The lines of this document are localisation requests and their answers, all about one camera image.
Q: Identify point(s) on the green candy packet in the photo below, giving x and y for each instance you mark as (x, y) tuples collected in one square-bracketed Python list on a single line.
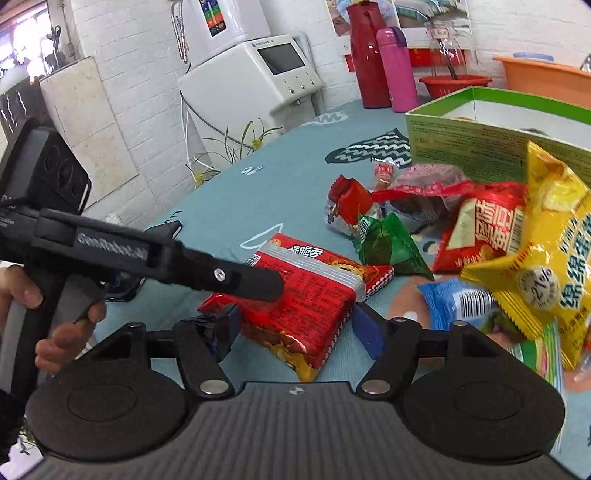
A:
[(392, 244)]

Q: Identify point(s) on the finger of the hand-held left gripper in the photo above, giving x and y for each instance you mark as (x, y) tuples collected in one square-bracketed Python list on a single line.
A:
[(240, 277)]

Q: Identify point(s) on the red instant noodle packet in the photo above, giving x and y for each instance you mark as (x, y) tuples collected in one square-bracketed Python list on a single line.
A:
[(314, 295)]

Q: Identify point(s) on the clear bag with red strips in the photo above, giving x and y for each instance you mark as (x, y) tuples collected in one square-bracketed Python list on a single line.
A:
[(429, 177)]

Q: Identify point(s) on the small red wrapped candy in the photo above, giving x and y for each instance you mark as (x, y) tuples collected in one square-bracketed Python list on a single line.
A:
[(384, 171)]

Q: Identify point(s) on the red plastic basin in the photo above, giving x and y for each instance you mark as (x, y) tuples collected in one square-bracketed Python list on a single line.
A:
[(443, 87)]

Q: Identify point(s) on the blue snack packet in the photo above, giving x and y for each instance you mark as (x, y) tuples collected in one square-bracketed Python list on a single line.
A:
[(443, 297)]

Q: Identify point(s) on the teal printed tablecloth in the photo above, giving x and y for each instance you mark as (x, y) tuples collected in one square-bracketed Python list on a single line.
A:
[(286, 194)]

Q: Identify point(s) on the orange plastic basin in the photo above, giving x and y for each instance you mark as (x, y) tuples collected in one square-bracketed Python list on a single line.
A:
[(540, 78)]

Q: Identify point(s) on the pink bottle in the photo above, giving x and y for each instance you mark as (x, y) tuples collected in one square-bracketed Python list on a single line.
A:
[(397, 74)]

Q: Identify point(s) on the white water purifier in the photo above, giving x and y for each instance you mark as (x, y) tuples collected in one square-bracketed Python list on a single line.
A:
[(240, 23)]

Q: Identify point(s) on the green and white snack packet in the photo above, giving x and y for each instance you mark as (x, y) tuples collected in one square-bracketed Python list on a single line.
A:
[(545, 355)]

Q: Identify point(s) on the green cardboard box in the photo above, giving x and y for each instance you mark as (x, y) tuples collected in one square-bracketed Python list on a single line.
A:
[(461, 143)]

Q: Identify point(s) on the red thermos jug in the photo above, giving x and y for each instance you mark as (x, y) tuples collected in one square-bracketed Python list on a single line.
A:
[(367, 60)]

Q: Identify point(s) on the glass pitcher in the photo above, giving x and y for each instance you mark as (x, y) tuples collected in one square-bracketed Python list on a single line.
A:
[(457, 46)]

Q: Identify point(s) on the red and white candy packet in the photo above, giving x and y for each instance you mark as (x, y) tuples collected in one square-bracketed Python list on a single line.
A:
[(351, 196)]

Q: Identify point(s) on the pale blue lid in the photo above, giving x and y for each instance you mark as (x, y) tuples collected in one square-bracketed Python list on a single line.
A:
[(533, 56)]

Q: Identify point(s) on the person's left hand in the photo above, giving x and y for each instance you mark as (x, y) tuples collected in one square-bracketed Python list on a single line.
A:
[(21, 284)]

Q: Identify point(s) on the marble slab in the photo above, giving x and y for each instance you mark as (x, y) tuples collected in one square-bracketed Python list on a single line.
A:
[(92, 129)]

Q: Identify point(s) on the yellow snack packet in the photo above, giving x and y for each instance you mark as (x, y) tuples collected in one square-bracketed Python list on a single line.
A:
[(554, 258)]

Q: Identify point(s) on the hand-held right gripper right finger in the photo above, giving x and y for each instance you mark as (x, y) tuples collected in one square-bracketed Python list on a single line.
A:
[(367, 332)]

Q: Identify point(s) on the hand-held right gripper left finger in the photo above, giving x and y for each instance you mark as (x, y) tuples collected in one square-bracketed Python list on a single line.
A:
[(228, 325)]

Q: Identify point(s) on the white appliance with screen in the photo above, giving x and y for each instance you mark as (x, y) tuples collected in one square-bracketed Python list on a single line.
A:
[(231, 83)]

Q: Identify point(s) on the wall poster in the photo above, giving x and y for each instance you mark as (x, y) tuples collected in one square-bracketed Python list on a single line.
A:
[(415, 11)]

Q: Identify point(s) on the red snack packet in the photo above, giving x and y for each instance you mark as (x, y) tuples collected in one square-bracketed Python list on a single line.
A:
[(485, 226)]

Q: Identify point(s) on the dark stirring stick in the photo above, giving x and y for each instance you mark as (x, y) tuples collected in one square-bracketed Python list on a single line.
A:
[(450, 64)]

